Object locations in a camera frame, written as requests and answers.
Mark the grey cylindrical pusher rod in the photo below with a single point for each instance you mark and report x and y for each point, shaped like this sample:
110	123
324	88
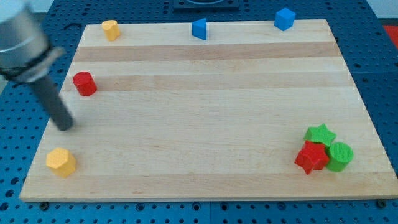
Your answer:
47	93

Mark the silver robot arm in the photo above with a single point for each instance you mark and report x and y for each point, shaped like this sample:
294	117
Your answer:
26	57

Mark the yellow hexagon block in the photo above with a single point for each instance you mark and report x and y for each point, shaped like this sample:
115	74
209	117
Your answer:
61	162

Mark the red star block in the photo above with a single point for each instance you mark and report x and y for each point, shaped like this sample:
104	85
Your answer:
312	156

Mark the green star block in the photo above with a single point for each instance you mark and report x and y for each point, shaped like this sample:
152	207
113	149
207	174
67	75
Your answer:
320	134

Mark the red cylinder block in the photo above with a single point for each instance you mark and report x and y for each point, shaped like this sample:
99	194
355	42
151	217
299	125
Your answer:
84	83

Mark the yellow heart block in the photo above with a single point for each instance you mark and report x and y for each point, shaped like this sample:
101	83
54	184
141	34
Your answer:
111	29

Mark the wooden board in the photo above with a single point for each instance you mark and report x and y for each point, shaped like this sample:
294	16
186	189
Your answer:
177	118

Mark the blue triangle block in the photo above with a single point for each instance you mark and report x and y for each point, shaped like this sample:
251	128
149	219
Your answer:
199	28

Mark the blue cube block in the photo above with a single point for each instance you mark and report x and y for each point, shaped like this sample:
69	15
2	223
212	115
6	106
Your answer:
284	19

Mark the green cylinder block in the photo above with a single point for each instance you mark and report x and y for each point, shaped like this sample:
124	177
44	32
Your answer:
340	155

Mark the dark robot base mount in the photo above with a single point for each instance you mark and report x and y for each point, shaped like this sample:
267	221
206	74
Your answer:
179	5

